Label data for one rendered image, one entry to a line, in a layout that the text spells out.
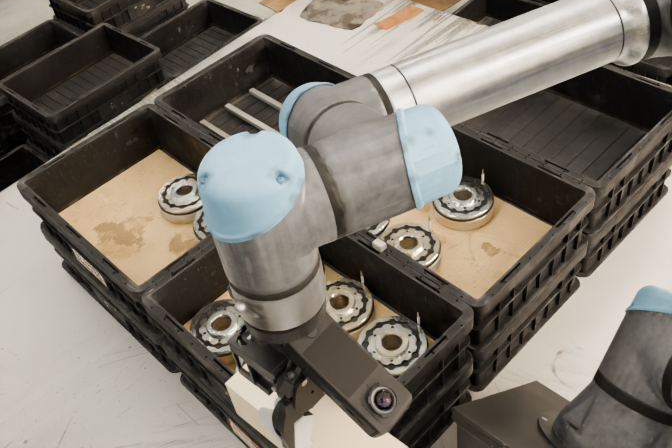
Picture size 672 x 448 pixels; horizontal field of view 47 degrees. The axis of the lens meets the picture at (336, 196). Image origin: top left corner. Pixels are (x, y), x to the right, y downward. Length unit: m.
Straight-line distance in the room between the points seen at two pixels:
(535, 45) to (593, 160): 0.73
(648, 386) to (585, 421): 0.09
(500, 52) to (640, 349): 0.43
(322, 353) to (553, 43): 0.35
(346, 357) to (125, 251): 0.80
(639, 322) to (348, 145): 0.54
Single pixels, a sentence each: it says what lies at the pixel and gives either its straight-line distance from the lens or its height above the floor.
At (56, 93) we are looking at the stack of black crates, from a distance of 2.53.
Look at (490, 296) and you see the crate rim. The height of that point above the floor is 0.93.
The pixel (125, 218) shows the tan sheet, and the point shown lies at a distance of 1.46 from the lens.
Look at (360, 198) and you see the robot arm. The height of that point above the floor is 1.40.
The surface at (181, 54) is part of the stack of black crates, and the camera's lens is 2.74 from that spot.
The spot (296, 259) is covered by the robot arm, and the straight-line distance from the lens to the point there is 0.56.
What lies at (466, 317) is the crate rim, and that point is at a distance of 1.06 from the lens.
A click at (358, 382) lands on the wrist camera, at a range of 0.65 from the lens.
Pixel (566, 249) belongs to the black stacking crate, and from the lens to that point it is 1.25.
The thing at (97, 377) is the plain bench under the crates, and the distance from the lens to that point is 1.41.
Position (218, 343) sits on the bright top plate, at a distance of 1.17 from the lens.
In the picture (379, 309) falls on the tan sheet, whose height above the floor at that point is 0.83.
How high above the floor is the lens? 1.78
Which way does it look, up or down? 43 degrees down
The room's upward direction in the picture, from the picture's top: 9 degrees counter-clockwise
